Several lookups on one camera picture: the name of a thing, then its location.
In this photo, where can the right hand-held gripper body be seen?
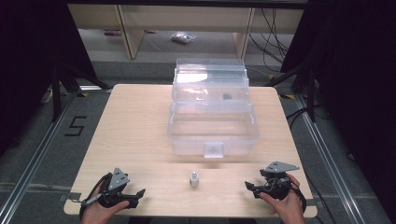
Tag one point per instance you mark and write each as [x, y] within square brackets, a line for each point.
[277, 180]

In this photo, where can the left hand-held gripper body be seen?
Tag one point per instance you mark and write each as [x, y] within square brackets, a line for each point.
[118, 179]

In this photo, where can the person's right hand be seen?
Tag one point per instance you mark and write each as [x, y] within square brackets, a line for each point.
[289, 209]

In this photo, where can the person's left hand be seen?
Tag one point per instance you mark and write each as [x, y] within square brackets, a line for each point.
[97, 212]

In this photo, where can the small white bottle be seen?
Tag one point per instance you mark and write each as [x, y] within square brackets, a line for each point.
[194, 179]

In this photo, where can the clear plastic storage box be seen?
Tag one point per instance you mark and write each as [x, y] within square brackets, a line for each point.
[213, 124]

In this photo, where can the black metal stand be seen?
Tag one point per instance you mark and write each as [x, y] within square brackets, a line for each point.
[56, 93]
[311, 93]

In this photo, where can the dark curtain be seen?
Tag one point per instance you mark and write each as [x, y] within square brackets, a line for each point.
[358, 77]
[28, 62]

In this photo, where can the light wooden shelf unit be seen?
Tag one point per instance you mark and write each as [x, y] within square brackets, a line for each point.
[134, 34]

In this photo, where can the small pink object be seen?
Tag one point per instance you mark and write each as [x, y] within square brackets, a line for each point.
[112, 32]

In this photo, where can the clear plastic bag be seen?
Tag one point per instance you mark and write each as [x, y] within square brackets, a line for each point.
[183, 37]

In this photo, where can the metal floor rail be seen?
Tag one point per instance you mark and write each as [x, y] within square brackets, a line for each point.
[330, 161]
[34, 161]

